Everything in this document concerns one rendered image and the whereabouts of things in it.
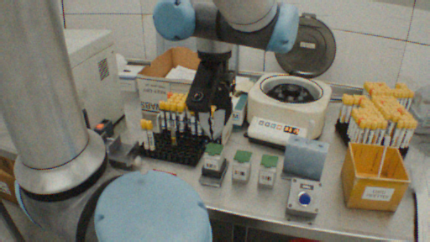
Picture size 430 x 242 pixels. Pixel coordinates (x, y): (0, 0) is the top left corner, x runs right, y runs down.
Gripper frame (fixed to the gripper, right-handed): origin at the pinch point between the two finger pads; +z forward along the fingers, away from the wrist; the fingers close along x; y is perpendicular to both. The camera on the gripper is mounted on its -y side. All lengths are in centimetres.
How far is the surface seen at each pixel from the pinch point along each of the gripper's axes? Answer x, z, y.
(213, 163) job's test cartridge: -0.6, 7.1, -1.0
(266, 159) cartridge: -12.7, 6.0, 2.7
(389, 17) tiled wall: -47, -21, 58
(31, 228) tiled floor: 119, 100, 11
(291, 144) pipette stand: -18.1, 3.0, 5.9
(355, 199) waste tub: -35.0, 9.7, -2.2
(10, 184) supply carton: 139, 80, 23
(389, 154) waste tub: -43.7, 4.9, 11.2
